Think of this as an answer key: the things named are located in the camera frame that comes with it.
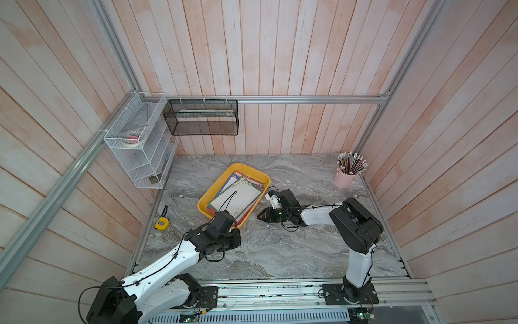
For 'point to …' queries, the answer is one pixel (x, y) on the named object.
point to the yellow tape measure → (162, 223)
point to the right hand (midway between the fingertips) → (259, 216)
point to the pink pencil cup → (342, 179)
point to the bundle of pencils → (351, 163)
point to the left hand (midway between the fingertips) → (240, 243)
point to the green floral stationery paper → (246, 194)
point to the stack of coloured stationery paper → (236, 175)
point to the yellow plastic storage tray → (243, 169)
